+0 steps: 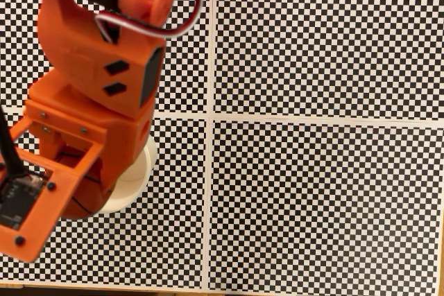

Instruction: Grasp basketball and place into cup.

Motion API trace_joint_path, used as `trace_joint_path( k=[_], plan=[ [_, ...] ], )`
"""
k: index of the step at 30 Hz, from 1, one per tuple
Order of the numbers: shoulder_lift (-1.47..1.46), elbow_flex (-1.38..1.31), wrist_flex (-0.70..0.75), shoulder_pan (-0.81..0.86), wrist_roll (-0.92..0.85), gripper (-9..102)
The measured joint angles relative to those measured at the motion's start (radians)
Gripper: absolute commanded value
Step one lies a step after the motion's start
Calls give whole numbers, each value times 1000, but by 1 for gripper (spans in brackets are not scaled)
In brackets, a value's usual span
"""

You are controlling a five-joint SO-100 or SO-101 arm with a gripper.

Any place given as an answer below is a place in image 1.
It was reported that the small orange basketball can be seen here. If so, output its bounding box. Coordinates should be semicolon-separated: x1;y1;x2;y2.
63;170;107;221

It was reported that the white paper cup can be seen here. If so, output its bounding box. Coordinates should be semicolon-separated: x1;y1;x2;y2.
98;134;159;214

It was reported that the black camera cable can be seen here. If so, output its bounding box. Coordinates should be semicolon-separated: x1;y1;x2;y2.
0;105;28;180

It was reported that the red white black servo cable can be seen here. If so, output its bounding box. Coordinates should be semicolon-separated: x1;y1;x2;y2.
94;0;205;40

